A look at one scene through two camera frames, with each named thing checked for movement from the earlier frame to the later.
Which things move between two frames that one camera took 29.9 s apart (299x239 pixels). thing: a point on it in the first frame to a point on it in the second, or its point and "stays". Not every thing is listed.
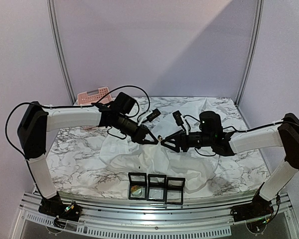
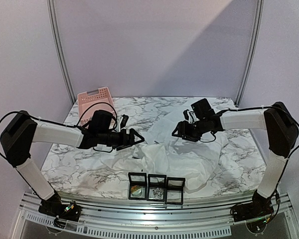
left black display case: [137, 186] stays
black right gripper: [178, 140] to [187, 130]
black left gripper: [141, 133] to [125, 143]
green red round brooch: [136, 190] stays
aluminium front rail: [184, 219] stays
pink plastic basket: [93, 96] stays
